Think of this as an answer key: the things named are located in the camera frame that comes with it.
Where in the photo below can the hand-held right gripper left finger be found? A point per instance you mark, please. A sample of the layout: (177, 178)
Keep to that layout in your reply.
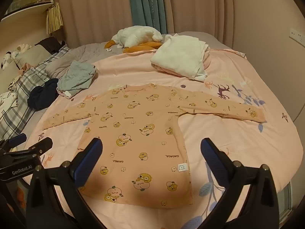
(91, 158)

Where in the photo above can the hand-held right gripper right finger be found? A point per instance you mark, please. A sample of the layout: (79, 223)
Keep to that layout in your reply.
(209, 158)

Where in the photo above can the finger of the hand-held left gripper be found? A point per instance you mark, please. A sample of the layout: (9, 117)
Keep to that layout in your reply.
(17, 138)
(43, 144)

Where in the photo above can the pink cartoon print long-sleeve shirt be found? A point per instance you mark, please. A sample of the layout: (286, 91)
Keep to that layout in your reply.
(140, 133)

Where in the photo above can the folded white clothes pile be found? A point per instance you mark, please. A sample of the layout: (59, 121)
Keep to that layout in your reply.
(181, 57)

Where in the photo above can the pink printed bed sheet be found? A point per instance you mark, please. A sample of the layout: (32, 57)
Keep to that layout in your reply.
(238, 143)

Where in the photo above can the plaid grey blanket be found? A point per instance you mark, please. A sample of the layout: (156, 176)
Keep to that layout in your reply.
(16, 105)

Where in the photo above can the white printed cloth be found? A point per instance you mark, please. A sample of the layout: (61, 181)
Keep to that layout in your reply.
(8, 95)

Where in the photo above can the dark navy garment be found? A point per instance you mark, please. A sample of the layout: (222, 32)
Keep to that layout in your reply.
(41, 95)

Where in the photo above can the grey crumpled garment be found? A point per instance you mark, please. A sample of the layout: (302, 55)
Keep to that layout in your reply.
(77, 77)

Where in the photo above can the black and white plush toy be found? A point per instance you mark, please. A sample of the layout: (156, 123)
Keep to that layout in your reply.
(6, 60)

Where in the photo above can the beige pillow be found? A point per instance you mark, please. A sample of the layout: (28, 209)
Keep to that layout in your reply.
(32, 54)

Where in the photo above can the white fluffy plush toy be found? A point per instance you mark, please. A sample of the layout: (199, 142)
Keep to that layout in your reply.
(22, 49)

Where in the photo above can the grey quilted bed cover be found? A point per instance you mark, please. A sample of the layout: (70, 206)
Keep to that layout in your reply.
(81, 54)

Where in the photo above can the dark brown cloth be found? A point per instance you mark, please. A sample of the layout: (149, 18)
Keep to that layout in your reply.
(48, 43)

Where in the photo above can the yellow fringed cloth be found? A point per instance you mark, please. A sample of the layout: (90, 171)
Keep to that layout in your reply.
(54, 18)

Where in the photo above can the white goose plush toy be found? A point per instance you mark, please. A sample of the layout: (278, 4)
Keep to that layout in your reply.
(138, 38)

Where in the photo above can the pink curtain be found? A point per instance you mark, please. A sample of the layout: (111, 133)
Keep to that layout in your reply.
(214, 7)

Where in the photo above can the teal curtain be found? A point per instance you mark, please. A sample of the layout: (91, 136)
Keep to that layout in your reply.
(147, 3)

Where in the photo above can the cream wall shelf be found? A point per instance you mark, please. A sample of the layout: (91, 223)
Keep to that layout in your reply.
(28, 2)

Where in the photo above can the white wall socket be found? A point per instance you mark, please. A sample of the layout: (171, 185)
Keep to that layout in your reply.
(296, 34)

